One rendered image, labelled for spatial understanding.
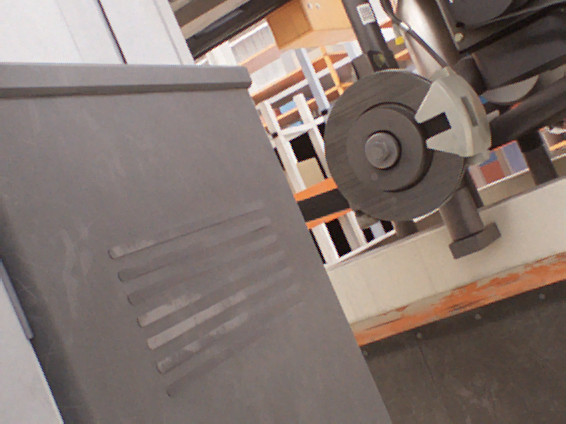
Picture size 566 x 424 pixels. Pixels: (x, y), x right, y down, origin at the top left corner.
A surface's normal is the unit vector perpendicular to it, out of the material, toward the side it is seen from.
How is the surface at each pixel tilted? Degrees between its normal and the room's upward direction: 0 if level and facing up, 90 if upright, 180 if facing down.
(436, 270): 90
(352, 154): 90
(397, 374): 90
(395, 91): 90
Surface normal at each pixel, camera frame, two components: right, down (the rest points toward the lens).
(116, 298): 0.84, -0.37
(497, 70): -0.49, 0.19
